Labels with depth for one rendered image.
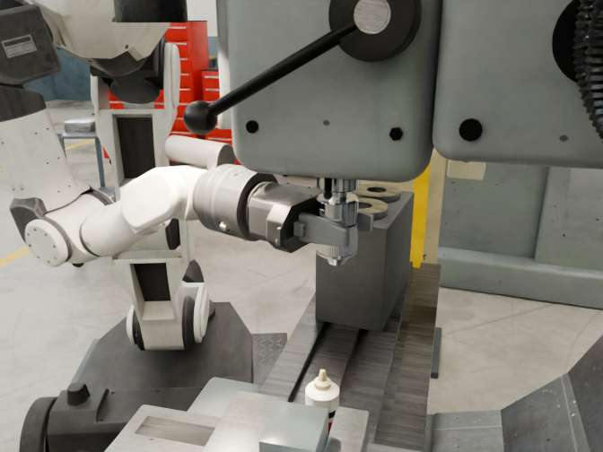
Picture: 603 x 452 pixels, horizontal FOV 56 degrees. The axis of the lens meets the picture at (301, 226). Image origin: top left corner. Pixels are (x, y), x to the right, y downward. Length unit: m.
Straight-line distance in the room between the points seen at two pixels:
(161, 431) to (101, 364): 1.02
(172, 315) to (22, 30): 0.82
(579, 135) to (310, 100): 0.22
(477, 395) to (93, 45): 2.04
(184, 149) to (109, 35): 0.28
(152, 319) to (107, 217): 0.66
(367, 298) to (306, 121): 0.49
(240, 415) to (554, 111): 0.41
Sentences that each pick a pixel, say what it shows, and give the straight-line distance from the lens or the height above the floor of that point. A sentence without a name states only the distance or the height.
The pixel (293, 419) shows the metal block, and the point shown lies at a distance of 0.56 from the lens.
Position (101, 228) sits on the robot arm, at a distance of 0.86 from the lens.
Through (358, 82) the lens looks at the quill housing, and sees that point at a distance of 0.49.
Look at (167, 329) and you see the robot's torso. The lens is 1.51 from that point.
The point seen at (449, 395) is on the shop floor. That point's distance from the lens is 2.49.
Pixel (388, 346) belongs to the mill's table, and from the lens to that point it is 0.93.
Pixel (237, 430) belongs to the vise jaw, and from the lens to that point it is 0.60.
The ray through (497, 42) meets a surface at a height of 1.44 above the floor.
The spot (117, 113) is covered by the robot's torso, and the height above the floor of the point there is 1.27.
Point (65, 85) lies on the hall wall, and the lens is 12.14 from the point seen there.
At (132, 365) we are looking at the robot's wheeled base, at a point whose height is 0.57.
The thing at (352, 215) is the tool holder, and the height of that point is 1.25.
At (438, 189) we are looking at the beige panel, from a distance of 2.39.
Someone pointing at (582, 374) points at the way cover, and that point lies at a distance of 0.86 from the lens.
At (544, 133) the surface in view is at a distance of 0.47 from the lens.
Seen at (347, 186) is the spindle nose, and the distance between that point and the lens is 0.60.
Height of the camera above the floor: 1.45
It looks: 20 degrees down
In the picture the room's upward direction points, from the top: straight up
